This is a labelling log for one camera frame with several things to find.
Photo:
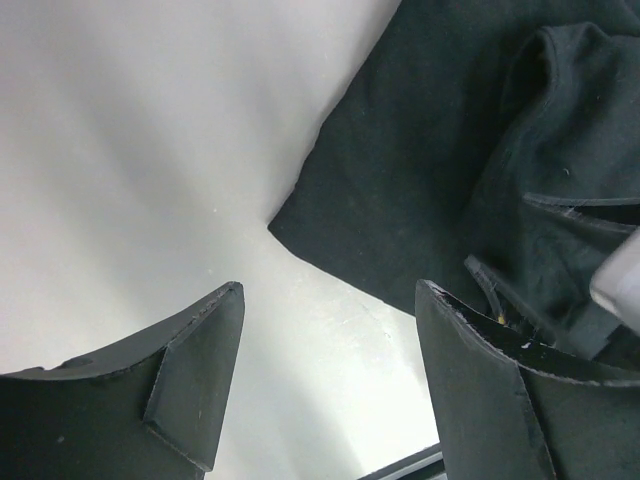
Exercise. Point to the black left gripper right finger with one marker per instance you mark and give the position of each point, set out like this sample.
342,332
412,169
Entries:
507,407

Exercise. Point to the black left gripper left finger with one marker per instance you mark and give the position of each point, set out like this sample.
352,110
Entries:
149,406

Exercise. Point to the black t shirt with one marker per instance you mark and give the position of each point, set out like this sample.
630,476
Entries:
491,147

